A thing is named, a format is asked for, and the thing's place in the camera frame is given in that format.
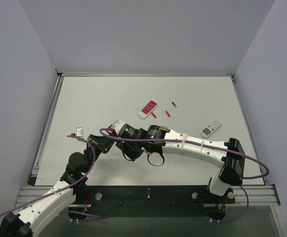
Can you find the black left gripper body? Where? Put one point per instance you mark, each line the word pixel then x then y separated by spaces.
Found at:
pixel 99 142

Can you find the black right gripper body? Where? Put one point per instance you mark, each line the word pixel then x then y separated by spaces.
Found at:
pixel 124 150

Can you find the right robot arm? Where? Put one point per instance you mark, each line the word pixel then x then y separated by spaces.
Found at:
pixel 161 140

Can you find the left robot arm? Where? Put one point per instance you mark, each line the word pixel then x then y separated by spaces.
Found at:
pixel 30 222

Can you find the red and white remote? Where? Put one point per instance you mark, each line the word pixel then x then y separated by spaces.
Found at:
pixel 147 109

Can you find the white remote control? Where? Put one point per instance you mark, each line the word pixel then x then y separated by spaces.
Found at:
pixel 210 128

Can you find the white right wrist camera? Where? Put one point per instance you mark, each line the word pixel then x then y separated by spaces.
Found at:
pixel 117 126

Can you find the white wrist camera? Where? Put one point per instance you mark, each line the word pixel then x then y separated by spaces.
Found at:
pixel 79 131
pixel 117 126

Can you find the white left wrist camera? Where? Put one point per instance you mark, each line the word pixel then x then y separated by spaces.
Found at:
pixel 79 131

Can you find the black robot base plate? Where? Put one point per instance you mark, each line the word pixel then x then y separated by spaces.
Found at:
pixel 148 201

